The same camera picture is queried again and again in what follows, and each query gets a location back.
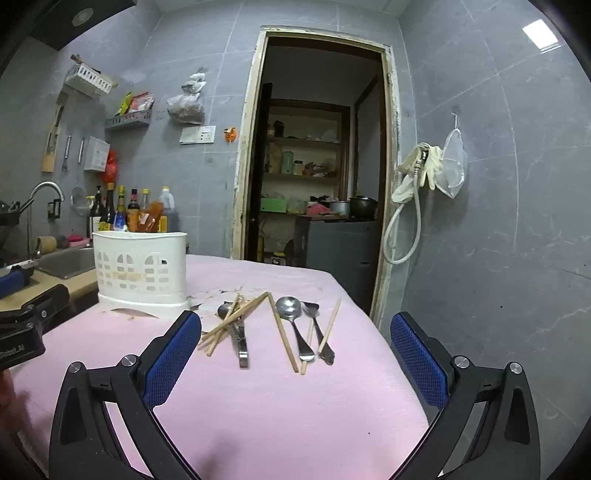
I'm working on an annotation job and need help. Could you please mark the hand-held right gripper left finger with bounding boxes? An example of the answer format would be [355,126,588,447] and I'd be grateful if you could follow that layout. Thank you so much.
[48,310,204,480]

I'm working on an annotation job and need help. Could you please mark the wooden door frame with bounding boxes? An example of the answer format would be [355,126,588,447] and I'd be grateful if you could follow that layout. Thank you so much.
[230,25,400,329]

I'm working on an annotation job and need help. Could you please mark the steel sink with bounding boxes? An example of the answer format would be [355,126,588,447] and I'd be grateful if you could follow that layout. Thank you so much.
[34,244,98,280]

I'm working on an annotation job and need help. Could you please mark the red chili powder bag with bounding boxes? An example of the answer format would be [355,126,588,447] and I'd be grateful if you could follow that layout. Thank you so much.
[137,201,165,233]

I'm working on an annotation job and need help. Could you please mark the white wall basket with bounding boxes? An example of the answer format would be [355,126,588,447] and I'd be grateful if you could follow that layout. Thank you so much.
[64,64,117,97]

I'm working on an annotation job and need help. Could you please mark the clear bag of dried goods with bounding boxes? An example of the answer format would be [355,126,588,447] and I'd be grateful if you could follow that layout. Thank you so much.
[167,68,206,126]

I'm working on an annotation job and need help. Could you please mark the large metal spoon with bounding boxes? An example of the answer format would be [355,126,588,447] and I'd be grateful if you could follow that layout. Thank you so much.
[276,296,317,362]

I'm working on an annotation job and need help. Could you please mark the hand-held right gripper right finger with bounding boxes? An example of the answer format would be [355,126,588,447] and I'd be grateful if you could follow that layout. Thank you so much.
[390,311,542,480]

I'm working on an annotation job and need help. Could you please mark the small metal spoon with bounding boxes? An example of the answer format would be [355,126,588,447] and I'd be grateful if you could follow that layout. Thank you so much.
[217,302,250,370]

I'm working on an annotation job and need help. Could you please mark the wooden knife holder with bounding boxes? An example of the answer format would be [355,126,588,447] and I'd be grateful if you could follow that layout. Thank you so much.
[41,90,70,174]

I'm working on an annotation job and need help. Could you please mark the grey wall shelf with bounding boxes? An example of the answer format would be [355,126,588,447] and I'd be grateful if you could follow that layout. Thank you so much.
[105,111,154,133]

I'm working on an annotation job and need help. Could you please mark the grey cabinet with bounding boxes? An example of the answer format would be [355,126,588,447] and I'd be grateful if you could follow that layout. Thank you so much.
[294,215,379,315]

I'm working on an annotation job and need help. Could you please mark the red capped sauce bottle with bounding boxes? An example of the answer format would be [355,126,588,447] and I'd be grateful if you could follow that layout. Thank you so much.
[127,188,141,232]

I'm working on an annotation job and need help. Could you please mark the steel faucet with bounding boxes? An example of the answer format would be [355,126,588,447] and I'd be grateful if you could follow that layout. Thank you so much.
[26,181,66,259]

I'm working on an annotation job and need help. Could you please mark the wooden shelf unit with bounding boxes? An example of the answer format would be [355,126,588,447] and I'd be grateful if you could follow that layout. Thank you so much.
[262,98,352,217]

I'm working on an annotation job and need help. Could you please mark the red seasoning packet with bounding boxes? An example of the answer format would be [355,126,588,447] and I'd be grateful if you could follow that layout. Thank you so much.
[129,92,156,114]

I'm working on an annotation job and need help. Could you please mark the black wok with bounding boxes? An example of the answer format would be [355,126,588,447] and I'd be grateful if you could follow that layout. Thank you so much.
[0,199,32,259]

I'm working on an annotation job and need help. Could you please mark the white hose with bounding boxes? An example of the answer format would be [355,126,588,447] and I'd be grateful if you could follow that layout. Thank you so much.
[382,148,428,267]

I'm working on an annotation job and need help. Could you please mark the dark pump bottle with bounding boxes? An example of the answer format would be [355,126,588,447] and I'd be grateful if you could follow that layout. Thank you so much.
[90,185,105,232]

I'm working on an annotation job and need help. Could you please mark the large oil jug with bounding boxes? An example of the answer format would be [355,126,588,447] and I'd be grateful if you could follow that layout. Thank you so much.
[157,185,181,233]

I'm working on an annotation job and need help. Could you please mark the tall soy sauce bottle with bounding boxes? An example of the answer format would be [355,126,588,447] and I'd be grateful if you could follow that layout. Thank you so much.
[100,182,117,232]

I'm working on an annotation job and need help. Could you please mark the metal mesh strainer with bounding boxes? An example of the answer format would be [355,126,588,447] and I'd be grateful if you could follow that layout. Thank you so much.
[70,137,91,219]

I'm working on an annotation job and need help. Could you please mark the cream rubber gloves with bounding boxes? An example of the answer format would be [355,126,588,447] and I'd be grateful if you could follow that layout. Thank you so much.
[392,143,444,204]

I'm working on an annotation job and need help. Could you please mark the wooden chopstick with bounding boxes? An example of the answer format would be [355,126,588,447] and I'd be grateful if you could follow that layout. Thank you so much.
[206,295,269,357]
[198,292,269,343]
[318,298,343,355]
[268,294,300,374]
[300,323,315,375]
[203,294,243,350]

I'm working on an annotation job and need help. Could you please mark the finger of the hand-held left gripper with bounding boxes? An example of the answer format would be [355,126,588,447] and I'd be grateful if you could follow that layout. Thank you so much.
[0,267,35,300]
[0,284,70,342]

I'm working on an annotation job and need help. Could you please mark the black pot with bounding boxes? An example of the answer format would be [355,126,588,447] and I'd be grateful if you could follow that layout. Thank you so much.
[348,196,379,220]

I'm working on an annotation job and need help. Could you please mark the red plastic bag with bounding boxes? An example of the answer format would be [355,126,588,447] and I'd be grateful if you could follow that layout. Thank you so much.
[102,148,119,185]

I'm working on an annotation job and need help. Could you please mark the white mesh bag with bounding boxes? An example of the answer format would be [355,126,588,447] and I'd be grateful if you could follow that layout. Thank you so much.
[431,113,468,199]

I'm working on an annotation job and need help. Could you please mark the white plastic wall box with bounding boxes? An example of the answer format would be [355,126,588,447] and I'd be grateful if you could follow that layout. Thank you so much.
[84,136,112,173]

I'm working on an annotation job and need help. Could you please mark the metal fork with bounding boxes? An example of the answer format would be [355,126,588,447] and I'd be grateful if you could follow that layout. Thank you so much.
[301,301,336,366]

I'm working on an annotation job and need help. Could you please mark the pink tablecloth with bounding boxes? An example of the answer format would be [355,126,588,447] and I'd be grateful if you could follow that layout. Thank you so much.
[9,254,431,480]

